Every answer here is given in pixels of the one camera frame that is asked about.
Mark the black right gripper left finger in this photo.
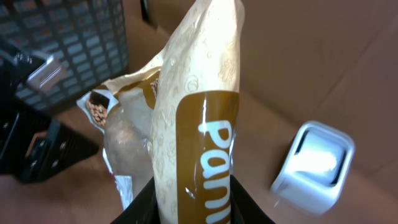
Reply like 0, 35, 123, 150
111, 178, 160, 224

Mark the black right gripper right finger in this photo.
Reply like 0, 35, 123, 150
230, 175, 275, 224

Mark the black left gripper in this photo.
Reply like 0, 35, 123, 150
1, 108, 99, 184

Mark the beige brown snack pouch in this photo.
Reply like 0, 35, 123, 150
77, 0, 244, 223

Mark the white barcode scanner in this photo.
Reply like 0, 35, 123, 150
271, 121, 355, 215

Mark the grey plastic mesh basket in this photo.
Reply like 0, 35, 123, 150
1, 0, 129, 111

